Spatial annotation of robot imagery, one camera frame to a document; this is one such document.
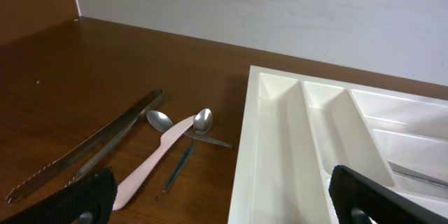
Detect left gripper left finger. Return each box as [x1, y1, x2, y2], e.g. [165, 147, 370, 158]
[2, 168, 118, 224]

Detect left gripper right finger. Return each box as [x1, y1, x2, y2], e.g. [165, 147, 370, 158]
[329, 165, 447, 224]

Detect large steel spoon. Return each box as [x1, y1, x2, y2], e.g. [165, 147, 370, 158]
[388, 161, 447, 188]

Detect white plastic cutlery tray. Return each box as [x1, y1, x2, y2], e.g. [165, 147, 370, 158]
[228, 66, 447, 223]

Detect steel serrated tongs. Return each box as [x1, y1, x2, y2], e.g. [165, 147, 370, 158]
[6, 88, 164, 204]

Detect small steel teaspoon lying sideways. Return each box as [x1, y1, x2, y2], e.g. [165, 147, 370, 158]
[146, 111, 233, 148]

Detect small steel teaspoon upright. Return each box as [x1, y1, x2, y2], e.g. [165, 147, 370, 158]
[162, 108, 213, 193]

